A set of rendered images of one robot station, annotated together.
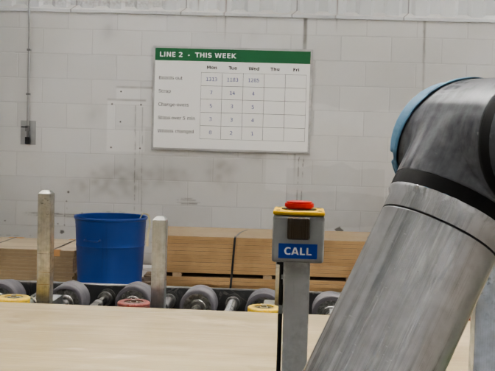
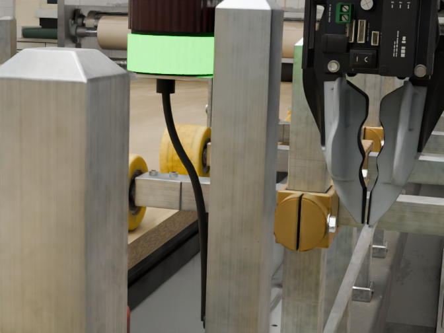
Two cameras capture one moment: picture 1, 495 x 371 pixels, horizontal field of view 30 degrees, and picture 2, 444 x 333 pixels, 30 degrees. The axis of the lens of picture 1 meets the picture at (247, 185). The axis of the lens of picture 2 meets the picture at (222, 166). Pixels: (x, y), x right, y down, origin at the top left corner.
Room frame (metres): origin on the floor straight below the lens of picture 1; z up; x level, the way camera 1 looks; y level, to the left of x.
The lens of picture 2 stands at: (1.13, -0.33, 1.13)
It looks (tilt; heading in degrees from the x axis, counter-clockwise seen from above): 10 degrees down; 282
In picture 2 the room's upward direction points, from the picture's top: 2 degrees clockwise
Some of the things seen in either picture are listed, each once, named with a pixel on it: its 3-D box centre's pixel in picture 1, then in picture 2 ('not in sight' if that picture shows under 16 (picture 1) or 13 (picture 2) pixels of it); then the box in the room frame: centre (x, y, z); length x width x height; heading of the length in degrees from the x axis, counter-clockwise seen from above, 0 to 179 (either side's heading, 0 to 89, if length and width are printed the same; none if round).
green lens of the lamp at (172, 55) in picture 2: not in sight; (175, 53); (1.27, -0.83, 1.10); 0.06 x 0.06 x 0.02
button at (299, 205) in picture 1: (299, 207); not in sight; (1.27, -0.07, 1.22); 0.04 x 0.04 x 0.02
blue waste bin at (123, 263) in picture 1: (111, 260); not in sight; (6.90, 1.00, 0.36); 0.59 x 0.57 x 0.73; 178
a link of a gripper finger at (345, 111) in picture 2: not in sight; (341, 153); (1.17, -0.83, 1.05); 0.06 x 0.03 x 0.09; 87
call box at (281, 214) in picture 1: (297, 236); not in sight; (1.27, -0.07, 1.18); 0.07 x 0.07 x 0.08; 87
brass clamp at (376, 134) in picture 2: not in sight; (368, 139); (1.18, -1.60, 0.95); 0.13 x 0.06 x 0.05; 87
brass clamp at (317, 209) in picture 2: not in sight; (312, 208); (1.21, -1.10, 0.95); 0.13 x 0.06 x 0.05; 87
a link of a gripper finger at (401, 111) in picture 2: not in sight; (394, 157); (1.13, -0.83, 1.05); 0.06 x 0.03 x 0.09; 87
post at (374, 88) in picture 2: not in sight; (365, 168); (1.18, -1.58, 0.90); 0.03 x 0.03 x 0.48; 87
